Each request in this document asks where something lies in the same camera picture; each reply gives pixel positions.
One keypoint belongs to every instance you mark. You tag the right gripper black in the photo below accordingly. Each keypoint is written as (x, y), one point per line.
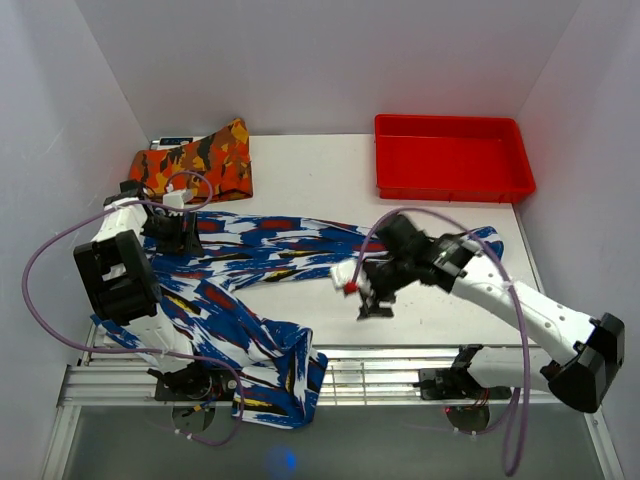
(371, 306)

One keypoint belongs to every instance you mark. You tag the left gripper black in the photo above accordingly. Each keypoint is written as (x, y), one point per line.
(190, 239)

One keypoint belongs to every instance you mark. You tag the blue white red patterned trousers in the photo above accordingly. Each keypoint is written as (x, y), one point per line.
(280, 373)

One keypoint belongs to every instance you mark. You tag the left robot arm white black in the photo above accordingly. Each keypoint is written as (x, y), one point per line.
(118, 276)

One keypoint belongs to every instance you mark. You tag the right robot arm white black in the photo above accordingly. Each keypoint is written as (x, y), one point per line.
(572, 355)

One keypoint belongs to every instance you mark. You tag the orange camouflage folded trousers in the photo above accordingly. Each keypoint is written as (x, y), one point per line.
(218, 165)

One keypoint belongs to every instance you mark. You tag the small blue white label card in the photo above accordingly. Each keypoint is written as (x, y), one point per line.
(170, 142)

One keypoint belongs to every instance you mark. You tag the red plastic tray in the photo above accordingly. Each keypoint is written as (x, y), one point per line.
(451, 159)

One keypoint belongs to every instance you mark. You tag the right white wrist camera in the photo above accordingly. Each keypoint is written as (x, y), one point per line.
(343, 279)

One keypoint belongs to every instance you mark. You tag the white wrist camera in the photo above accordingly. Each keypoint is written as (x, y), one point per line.
(177, 199)
(343, 279)

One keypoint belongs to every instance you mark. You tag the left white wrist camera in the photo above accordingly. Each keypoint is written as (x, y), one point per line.
(177, 199)

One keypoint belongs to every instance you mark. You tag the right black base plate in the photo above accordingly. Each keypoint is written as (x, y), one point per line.
(445, 384)

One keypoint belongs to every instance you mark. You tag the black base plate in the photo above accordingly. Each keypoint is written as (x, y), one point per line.
(195, 385)
(445, 384)

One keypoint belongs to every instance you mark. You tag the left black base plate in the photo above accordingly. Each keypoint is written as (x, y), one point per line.
(195, 385)

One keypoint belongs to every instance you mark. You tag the aluminium rail frame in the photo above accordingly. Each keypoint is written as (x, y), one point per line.
(371, 361)

